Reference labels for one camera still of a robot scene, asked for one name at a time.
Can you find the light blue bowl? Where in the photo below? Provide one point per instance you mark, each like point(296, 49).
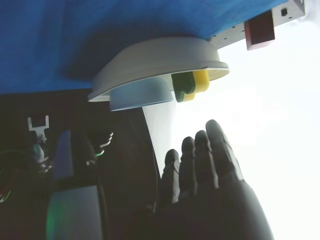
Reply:
point(140, 92)

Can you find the yellow green sponge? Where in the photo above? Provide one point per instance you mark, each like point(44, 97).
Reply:
point(201, 80)

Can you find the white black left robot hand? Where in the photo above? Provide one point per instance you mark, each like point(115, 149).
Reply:
point(212, 200)

